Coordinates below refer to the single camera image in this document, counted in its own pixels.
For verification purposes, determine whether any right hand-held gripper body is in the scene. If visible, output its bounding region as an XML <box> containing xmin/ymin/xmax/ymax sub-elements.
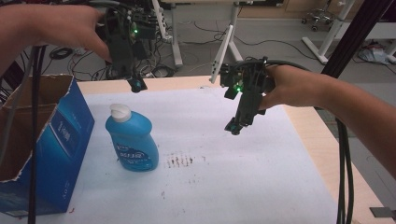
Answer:
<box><xmin>219</xmin><ymin>56</ymin><xmax>276</xmax><ymax>127</ymax></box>

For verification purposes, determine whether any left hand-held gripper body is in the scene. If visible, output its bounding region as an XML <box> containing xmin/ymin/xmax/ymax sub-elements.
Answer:
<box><xmin>95</xmin><ymin>0</ymin><xmax>158</xmax><ymax>82</ymax></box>

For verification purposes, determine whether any blue detergent bottle white cap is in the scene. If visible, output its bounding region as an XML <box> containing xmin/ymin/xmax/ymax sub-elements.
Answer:
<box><xmin>105</xmin><ymin>103</ymin><xmax>160</xmax><ymax>173</ymax></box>

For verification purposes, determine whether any blue cardboard box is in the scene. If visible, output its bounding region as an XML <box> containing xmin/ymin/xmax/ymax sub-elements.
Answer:
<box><xmin>0</xmin><ymin>74</ymin><xmax>96</xmax><ymax>217</ymax></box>

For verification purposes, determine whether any person's right hand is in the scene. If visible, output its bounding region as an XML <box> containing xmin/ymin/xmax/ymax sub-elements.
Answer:
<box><xmin>258</xmin><ymin>64</ymin><xmax>328</xmax><ymax>111</ymax></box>

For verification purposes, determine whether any person's left hand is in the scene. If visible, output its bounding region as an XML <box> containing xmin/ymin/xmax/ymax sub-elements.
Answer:
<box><xmin>29</xmin><ymin>4</ymin><xmax>113</xmax><ymax>63</ymax></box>

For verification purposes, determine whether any white table mat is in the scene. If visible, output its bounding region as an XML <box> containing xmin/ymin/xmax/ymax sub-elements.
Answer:
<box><xmin>0</xmin><ymin>86</ymin><xmax>339</xmax><ymax>224</ymax></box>

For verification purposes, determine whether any white perforated desk leg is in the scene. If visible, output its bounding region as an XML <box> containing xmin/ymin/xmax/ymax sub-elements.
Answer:
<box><xmin>209</xmin><ymin>2</ymin><xmax>245</xmax><ymax>85</ymax></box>

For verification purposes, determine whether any white power strip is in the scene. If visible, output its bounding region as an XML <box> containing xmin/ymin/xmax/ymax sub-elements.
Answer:
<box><xmin>155</xmin><ymin>6</ymin><xmax>173</xmax><ymax>43</ymax></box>

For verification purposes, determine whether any white angled table leg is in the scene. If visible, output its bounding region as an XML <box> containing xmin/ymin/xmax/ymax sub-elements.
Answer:
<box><xmin>301</xmin><ymin>0</ymin><xmax>357</xmax><ymax>65</ymax></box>

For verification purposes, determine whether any office chair wheel base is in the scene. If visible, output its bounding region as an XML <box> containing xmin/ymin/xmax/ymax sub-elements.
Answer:
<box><xmin>301</xmin><ymin>7</ymin><xmax>334</xmax><ymax>33</ymax></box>

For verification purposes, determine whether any black metal stand pole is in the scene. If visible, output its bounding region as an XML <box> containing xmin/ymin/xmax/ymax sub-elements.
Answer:
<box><xmin>320</xmin><ymin>0</ymin><xmax>395</xmax><ymax>78</ymax></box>

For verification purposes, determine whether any crumpled cloth on floor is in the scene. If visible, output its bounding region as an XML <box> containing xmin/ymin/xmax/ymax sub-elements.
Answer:
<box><xmin>358</xmin><ymin>41</ymin><xmax>390</xmax><ymax>64</ymax></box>

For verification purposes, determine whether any white desk leg frame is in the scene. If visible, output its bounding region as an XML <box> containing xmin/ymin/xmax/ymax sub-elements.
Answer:
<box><xmin>151</xmin><ymin>0</ymin><xmax>185</xmax><ymax>68</ymax></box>

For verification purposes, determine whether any black coiled floor cable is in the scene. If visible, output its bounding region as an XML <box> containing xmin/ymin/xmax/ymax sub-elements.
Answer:
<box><xmin>49</xmin><ymin>46</ymin><xmax>75</xmax><ymax>61</ymax></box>

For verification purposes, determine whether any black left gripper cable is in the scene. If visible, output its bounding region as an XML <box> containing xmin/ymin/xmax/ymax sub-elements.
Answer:
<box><xmin>27</xmin><ymin>45</ymin><xmax>48</xmax><ymax>224</ymax></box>

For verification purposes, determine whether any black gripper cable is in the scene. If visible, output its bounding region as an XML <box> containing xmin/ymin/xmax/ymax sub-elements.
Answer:
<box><xmin>27</xmin><ymin>45</ymin><xmax>48</xmax><ymax>224</ymax></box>
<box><xmin>264</xmin><ymin>58</ymin><xmax>355</xmax><ymax>224</ymax></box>

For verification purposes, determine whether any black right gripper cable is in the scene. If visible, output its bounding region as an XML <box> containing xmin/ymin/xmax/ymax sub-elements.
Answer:
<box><xmin>264</xmin><ymin>58</ymin><xmax>355</xmax><ymax>224</ymax></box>

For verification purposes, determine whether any grey left gripper cable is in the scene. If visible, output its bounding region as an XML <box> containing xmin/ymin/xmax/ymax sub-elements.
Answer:
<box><xmin>0</xmin><ymin>46</ymin><xmax>35</xmax><ymax>166</ymax></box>

